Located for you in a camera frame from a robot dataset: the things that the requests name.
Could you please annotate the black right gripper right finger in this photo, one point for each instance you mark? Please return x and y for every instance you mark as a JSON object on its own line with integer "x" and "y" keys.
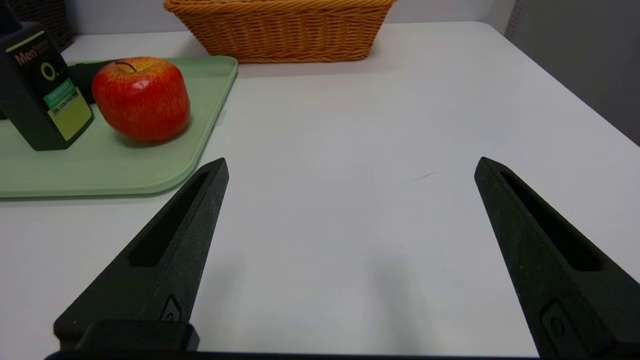
{"x": 530, "y": 260}

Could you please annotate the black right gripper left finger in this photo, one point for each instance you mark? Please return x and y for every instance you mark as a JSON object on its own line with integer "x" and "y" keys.
{"x": 165, "y": 280}

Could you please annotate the red apple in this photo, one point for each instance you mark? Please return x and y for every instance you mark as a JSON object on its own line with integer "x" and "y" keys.
{"x": 142, "y": 100}

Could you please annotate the black square toiletry bottle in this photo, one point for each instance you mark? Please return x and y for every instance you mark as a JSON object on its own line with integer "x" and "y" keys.
{"x": 30, "y": 110}

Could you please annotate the orange wicker basket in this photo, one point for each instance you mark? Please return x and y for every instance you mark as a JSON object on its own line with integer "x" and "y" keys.
{"x": 285, "y": 30}

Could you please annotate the dark brown wicker basket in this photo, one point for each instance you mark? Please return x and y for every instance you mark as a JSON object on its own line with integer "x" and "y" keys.
{"x": 45, "y": 20}

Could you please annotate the light green plastic tray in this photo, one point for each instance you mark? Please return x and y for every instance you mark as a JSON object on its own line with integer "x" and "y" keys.
{"x": 125, "y": 165}

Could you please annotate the black glasses case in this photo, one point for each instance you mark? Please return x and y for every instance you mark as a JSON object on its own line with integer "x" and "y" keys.
{"x": 82, "y": 80}

